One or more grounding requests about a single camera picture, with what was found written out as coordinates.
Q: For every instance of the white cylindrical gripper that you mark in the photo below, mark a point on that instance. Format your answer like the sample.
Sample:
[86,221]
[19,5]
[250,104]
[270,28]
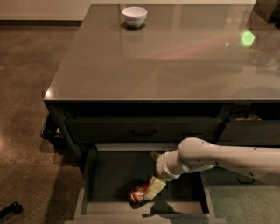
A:
[162,166]

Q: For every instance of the red coke can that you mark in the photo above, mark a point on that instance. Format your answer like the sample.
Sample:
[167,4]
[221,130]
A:
[136,195]

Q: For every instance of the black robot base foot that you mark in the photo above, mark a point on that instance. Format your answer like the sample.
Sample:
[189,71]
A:
[14,207]

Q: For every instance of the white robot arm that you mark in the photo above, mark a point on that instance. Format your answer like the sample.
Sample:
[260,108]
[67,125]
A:
[196,155]

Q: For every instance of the open dark middle drawer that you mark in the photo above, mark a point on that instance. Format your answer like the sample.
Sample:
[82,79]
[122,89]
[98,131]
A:
[110,175]

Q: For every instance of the dark top drawer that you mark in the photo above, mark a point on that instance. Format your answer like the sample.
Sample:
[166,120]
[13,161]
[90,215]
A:
[142,129]

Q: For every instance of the right bottom drawer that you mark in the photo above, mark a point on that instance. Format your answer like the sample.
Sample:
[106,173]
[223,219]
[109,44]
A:
[224,177]

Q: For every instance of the right top drawer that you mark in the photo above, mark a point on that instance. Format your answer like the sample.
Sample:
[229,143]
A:
[254,125]

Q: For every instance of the dark cabinet counter unit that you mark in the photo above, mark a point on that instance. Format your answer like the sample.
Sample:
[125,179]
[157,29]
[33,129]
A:
[185,60]

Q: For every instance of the white ceramic bowl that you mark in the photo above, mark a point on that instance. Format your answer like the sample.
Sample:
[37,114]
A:
[134,16]

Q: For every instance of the black side wire rack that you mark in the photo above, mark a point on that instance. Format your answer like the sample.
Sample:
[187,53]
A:
[50,129]

